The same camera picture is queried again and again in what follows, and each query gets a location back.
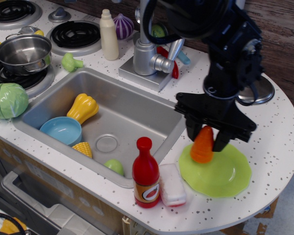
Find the red toy chili pepper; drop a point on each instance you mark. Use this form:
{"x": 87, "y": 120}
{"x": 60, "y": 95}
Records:
{"x": 165, "y": 53}

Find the silver toy faucet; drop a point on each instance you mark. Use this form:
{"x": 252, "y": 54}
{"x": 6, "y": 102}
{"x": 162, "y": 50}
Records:
{"x": 147, "y": 67}

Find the green plastic plate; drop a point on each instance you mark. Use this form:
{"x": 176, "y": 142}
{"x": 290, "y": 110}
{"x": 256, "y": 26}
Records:
{"x": 226, "y": 175}

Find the steel cooking pot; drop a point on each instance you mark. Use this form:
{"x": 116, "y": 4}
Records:
{"x": 26, "y": 54}

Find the green toy cabbage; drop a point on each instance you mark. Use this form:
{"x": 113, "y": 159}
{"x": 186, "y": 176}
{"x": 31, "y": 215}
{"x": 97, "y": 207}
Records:
{"x": 13, "y": 100}

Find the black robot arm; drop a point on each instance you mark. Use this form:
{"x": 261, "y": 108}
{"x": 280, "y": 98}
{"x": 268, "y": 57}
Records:
{"x": 235, "y": 45}

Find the purple toy onion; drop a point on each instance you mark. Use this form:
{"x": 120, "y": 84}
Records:
{"x": 124, "y": 26}

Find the black coil burner centre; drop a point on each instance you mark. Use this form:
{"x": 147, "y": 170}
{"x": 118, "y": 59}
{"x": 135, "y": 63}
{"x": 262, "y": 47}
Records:
{"x": 79, "y": 38}

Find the blue utensil handle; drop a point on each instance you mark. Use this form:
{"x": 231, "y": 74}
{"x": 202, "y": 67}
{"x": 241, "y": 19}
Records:
{"x": 183, "y": 58}

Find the steel pot lid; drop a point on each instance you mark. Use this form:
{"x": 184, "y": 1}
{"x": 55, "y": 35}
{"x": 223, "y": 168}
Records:
{"x": 259, "y": 92}

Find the black coil burner left-front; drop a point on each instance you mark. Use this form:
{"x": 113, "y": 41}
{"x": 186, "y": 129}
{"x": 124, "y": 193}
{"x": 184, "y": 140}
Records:
{"x": 34, "y": 84}

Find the cream plastic bottle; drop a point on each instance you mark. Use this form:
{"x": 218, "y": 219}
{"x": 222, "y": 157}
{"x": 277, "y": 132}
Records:
{"x": 109, "y": 41}

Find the light green toy broccoli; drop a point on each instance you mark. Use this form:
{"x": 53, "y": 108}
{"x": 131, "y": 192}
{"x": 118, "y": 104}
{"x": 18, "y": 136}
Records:
{"x": 69, "y": 63}

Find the black coil burner top-left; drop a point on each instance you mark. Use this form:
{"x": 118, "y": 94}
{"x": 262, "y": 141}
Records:
{"x": 16, "y": 14}

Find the yellow toy squash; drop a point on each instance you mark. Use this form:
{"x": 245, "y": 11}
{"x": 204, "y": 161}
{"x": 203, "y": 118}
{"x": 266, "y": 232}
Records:
{"x": 83, "y": 108}

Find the yellow toy behind pot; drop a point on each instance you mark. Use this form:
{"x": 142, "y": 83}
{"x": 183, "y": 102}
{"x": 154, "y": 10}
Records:
{"x": 39, "y": 32}

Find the yellow toy on floor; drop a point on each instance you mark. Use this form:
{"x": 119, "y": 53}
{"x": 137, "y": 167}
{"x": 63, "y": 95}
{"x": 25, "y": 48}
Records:
{"x": 9, "y": 228}

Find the orange toy carrot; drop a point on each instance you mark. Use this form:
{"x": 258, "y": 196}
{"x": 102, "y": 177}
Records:
{"x": 202, "y": 149}

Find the silver sink basin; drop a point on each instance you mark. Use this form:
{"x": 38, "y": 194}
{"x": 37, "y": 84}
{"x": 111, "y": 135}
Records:
{"x": 125, "y": 114}

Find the white and red sponge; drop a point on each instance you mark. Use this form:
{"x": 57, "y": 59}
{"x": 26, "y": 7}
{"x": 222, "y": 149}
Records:
{"x": 172, "y": 191}

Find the red ketchup bottle toy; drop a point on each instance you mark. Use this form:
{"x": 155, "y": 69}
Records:
{"x": 146, "y": 175}

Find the oven door handle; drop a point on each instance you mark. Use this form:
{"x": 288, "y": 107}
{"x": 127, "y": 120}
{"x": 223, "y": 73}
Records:
{"x": 47, "y": 220}

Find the silver stove knob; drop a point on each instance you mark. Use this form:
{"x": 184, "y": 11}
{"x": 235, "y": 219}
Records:
{"x": 60, "y": 15}

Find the green toy lime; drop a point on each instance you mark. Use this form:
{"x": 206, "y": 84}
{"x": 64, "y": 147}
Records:
{"x": 115, "y": 166}

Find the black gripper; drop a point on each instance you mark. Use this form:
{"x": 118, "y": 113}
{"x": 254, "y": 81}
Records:
{"x": 223, "y": 115}

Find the blue plastic bowl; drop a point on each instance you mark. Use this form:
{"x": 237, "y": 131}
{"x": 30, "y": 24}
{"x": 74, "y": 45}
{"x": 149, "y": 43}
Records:
{"x": 64, "y": 129}

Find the green pea can toy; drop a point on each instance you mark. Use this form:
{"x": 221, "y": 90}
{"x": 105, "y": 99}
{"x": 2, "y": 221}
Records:
{"x": 159, "y": 30}

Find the yellow toy corn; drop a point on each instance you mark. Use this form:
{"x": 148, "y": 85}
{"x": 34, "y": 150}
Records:
{"x": 84, "y": 148}

